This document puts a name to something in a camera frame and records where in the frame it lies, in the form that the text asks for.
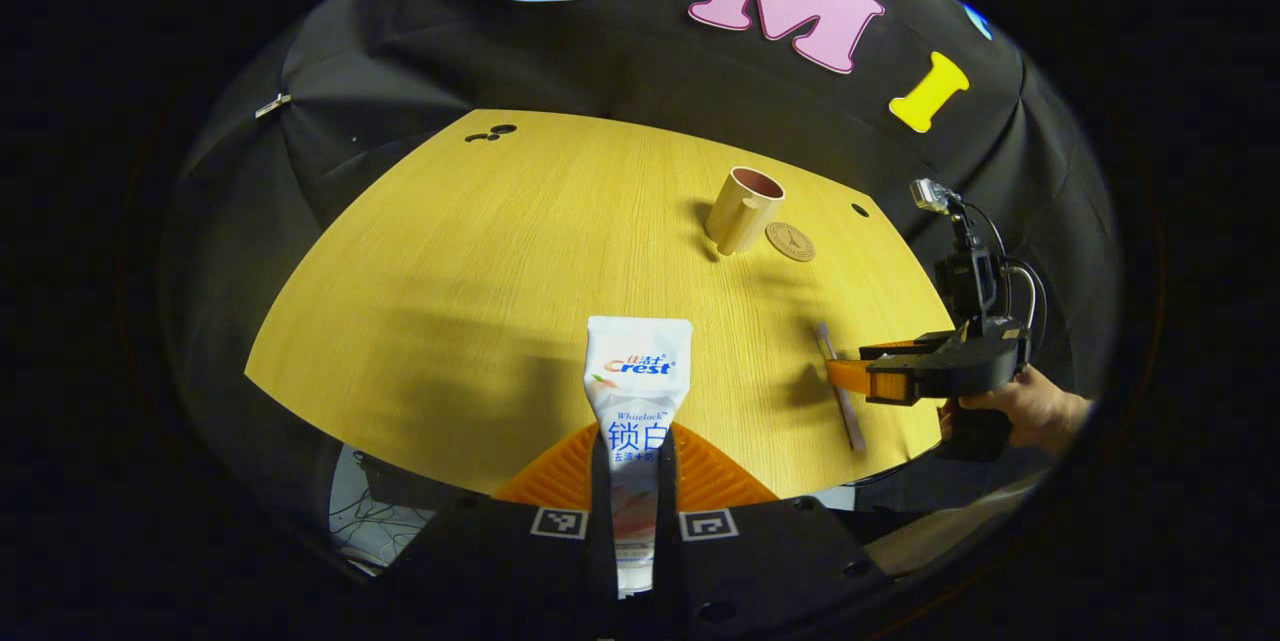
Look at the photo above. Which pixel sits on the wooden desktop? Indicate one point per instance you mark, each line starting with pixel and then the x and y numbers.
pixel 480 291

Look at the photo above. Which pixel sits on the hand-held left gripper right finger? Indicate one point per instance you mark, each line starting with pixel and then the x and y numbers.
pixel 668 561

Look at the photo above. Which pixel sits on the white toothbrush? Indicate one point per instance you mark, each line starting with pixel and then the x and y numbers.
pixel 845 401

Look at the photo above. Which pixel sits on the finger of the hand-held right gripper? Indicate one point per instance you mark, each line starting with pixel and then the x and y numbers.
pixel 905 344
pixel 885 383

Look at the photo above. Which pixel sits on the white toothpaste tube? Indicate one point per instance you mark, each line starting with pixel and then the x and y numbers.
pixel 637 371

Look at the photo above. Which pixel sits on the beige cup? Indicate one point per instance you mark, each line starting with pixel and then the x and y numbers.
pixel 735 211

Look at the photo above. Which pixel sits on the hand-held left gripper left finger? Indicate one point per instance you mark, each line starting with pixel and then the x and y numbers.
pixel 600 561

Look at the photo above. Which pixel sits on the round brown coaster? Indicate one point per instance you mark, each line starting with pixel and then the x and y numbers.
pixel 790 242

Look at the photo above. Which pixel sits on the black backdrop cloth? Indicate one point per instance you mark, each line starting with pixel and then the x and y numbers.
pixel 600 61

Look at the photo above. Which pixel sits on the silver metal clip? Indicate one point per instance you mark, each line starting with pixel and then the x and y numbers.
pixel 272 104

